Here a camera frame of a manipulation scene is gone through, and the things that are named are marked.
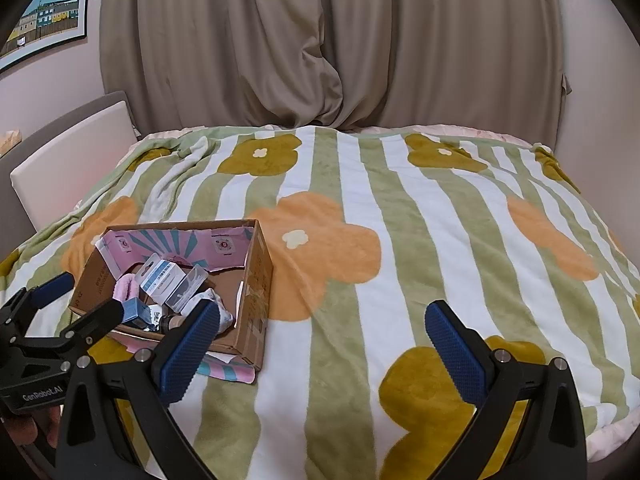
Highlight beige curtain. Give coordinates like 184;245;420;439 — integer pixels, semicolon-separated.
99;0;573;147

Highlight cardboard box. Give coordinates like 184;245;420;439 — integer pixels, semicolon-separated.
68;218;274;385

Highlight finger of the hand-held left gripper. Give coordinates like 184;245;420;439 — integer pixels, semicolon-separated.
0;272;74;343
10;302;125;361

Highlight small tan bottle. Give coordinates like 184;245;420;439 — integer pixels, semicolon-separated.
149;310;184;334

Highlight pink fluffy cloth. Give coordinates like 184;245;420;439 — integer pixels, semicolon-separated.
114;272;152;304

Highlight floral striped blanket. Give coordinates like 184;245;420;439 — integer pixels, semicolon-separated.
0;125;640;480

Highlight white packet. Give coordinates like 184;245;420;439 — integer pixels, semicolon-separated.
192;287;236;334

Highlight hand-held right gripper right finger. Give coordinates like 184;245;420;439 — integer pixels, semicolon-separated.
385;300;588;480

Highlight clear plastic package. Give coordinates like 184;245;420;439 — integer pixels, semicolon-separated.
165;266;209;317

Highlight pink bed sheet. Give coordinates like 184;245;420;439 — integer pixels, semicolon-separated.
125;124;640;464

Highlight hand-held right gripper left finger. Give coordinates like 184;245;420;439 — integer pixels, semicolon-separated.
55;302;221;480

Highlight person's left hand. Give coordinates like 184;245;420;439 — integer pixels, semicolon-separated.
0;406;64;458

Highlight small blue box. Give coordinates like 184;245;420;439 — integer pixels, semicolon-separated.
122;297;154;326

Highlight framed wall picture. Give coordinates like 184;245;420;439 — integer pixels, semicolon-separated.
0;0;94;75

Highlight white blue-label blister package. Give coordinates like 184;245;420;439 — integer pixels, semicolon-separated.
139;254;187;307

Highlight beige padded headboard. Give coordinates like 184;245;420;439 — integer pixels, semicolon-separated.
0;91;142;235

